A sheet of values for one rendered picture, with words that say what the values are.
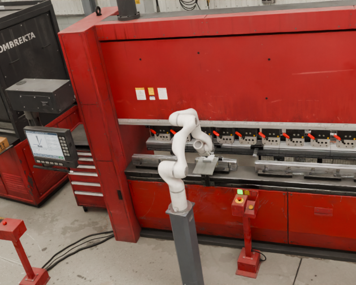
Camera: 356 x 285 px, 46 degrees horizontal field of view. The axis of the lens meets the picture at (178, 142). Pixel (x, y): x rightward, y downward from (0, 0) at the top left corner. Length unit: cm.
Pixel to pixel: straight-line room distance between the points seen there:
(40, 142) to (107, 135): 58
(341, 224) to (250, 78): 154
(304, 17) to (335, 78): 53
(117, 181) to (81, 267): 101
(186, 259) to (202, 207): 69
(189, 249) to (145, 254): 104
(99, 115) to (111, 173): 63
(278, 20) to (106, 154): 196
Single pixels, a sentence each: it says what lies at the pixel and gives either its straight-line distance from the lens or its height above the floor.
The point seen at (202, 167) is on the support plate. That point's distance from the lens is 379.
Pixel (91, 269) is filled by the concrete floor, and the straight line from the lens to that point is 452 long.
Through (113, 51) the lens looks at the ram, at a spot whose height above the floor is 206.
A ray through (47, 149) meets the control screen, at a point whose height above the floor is 141.
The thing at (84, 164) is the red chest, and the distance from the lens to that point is 475.
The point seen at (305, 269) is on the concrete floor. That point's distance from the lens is 422.
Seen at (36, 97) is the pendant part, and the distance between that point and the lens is 357.
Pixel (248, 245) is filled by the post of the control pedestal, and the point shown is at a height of 27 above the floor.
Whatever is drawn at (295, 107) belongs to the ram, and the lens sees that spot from 350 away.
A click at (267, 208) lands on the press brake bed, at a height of 56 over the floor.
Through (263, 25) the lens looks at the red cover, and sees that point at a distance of 326.
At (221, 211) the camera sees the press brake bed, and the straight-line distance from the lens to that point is 410.
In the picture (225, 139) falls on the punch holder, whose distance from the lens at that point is 373.
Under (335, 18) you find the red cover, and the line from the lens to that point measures 323.
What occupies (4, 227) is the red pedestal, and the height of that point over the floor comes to 80.
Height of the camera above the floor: 309
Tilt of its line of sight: 30 degrees down
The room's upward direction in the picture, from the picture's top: 9 degrees counter-clockwise
